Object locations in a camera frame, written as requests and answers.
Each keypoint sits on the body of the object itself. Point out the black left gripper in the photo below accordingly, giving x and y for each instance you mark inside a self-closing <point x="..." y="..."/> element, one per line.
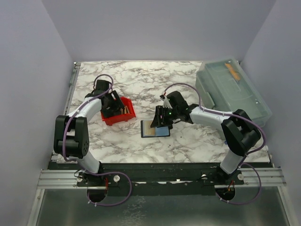
<point x="117" y="104"/>

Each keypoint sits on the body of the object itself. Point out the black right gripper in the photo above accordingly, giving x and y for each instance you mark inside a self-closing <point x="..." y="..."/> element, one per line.
<point x="157" y="121"/>

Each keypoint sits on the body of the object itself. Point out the black leather card holder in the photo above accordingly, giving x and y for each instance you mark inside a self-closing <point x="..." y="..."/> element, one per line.
<point x="159" y="132"/>

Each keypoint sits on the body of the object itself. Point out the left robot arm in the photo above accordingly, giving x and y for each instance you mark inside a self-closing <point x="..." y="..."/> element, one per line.
<point x="71" y="138"/>

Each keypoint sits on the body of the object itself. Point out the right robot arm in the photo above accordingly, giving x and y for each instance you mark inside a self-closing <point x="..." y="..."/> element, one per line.
<point x="240" y="133"/>

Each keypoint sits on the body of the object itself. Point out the cards in red bin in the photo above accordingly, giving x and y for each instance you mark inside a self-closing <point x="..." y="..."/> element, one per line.
<point x="124" y="110"/>

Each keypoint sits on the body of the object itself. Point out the red plastic bin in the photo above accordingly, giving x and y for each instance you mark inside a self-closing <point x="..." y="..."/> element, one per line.
<point x="120" y="117"/>

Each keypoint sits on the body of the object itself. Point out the green plastic storage box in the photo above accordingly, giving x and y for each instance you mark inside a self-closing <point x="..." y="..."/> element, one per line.
<point x="220" y="91"/>

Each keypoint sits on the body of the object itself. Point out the orange tool inside box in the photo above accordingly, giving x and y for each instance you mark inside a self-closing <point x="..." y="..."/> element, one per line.
<point x="234" y="74"/>

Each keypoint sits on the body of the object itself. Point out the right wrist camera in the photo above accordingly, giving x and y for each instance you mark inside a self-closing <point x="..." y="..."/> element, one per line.
<point x="166" y="103"/>

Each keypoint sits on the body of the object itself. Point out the aluminium rail frame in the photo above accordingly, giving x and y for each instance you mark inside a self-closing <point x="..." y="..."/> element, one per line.
<point x="143" y="82"/>

